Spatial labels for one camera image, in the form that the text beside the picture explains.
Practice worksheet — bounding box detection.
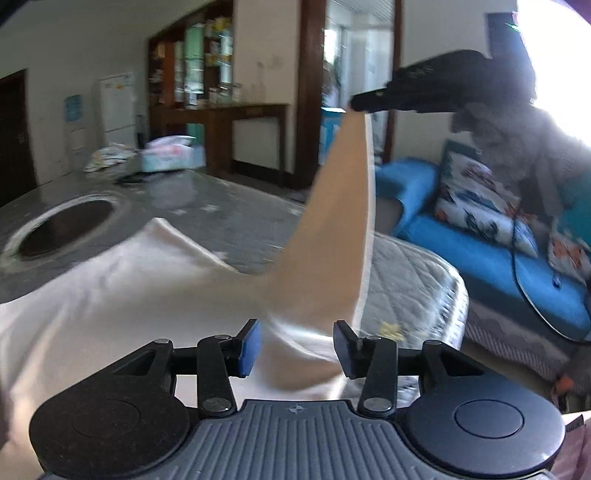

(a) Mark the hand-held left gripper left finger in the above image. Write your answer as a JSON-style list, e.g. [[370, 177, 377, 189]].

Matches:
[[113, 319, 263, 418]]

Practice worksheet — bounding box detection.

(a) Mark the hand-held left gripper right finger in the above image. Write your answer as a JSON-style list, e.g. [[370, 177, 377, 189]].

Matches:
[[333, 320, 485, 418]]

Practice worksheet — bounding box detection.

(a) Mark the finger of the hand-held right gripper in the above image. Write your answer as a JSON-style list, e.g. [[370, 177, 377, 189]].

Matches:
[[350, 87, 408, 114]]

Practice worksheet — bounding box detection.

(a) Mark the cream fleece garment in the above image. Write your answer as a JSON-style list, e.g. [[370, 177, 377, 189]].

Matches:
[[0, 110, 384, 467]]

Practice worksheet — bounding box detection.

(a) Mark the person's right forearm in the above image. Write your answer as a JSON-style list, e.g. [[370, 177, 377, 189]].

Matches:
[[450, 99, 591, 222]]

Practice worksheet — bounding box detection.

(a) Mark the light blue cabinet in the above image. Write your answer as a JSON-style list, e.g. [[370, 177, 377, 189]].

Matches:
[[321, 107, 347, 167]]

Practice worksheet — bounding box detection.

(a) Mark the large feather print cushion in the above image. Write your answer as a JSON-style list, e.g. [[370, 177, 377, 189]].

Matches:
[[434, 152, 539, 257]]

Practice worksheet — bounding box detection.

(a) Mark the grey quilted star table cover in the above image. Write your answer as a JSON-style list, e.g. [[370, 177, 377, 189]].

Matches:
[[0, 168, 469, 398]]

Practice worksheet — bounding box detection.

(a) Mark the dark wooden console table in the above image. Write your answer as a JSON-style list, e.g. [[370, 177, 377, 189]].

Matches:
[[150, 102, 291, 188]]

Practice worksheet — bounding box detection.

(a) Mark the blue sofa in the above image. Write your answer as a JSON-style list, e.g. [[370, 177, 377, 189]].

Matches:
[[374, 138, 591, 342]]

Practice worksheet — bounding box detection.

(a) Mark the grey patterned rug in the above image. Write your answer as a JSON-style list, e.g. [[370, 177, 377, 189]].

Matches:
[[462, 300, 573, 384]]

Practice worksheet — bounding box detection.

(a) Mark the pastel tissue pack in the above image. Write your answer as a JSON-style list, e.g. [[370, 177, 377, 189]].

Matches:
[[141, 135, 206, 172]]

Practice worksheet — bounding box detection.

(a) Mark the small feather print cushion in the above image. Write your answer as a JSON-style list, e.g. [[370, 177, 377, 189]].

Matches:
[[547, 217, 591, 287]]

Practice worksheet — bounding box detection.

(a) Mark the round black table hob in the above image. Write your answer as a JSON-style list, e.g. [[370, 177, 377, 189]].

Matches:
[[2, 194, 127, 273]]

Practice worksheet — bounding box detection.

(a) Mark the crumpled patterned cloth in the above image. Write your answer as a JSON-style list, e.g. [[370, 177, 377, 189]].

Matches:
[[83, 143, 139, 172]]

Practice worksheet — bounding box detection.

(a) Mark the white refrigerator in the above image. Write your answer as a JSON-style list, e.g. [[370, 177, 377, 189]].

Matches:
[[97, 71, 137, 148]]

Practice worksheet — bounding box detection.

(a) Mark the dark wooden entrance door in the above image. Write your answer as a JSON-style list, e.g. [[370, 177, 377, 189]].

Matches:
[[0, 69, 40, 206]]

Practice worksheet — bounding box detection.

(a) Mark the dark wooden doorway frame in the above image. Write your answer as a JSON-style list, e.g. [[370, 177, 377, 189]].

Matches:
[[295, 0, 402, 190]]

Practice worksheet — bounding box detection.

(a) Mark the black cable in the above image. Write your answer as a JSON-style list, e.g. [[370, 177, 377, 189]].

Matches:
[[510, 203, 591, 343]]

